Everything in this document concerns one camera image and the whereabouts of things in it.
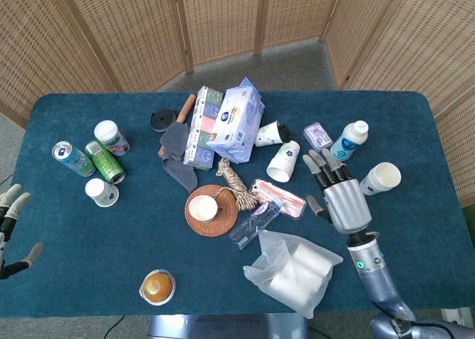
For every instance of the blue table cloth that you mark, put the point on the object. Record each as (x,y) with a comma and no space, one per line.
(92,242)

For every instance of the teal drink can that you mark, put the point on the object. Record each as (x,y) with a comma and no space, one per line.
(74,161)

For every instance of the white blue-label drink bottle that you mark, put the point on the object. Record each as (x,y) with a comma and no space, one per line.
(347,144)

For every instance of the colourful pocket tissue multipack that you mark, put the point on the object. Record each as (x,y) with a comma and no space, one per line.
(202,131)

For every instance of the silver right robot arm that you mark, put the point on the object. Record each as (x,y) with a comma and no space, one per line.
(375,276)

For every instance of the woven folding screen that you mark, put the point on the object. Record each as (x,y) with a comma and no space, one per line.
(111,31)

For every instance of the brown wooden stick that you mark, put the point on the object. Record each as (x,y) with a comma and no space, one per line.
(186,107)

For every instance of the grey cloth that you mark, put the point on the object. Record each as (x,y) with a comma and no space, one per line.
(178,142)

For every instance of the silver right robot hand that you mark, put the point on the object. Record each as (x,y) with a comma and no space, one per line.
(345,205)

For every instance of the white food-print canister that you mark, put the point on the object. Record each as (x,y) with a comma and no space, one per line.
(111,137)

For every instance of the green print paper cup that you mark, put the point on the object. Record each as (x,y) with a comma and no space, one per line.
(267,135)

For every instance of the lavender tissue pack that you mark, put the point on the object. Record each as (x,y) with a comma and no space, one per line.
(235,127)

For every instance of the flower print paper cup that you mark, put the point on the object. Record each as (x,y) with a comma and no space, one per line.
(202,208)

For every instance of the round woven rattan coaster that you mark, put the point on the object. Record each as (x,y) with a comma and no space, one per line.
(226,220)

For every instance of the blue print paper cup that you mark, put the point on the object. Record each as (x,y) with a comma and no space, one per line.
(382,179)

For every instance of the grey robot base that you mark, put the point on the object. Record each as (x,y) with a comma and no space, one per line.
(230,328)

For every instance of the orange jelly cup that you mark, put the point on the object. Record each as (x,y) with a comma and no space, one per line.
(157,287)

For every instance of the black round tape roll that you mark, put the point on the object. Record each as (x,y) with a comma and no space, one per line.
(162,120)

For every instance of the lying white paper cup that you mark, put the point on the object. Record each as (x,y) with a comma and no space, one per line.
(284,162)

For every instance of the upside-down leaf print cup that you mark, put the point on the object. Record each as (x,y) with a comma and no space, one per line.
(100,192)

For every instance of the clear plastic water bottle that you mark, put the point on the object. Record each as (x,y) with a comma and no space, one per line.
(252,226)

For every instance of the small purple clear case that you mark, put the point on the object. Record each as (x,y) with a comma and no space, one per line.
(317,135)

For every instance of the black beige left robot hand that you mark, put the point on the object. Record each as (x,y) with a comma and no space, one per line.
(7,220)

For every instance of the pink toothbrush blister pack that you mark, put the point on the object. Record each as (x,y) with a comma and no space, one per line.
(289,201)

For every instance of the translucent bag with tissue rolls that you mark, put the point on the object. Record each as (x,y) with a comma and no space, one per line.
(293,276)

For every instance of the green drink can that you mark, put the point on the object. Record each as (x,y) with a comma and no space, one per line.
(105,164)

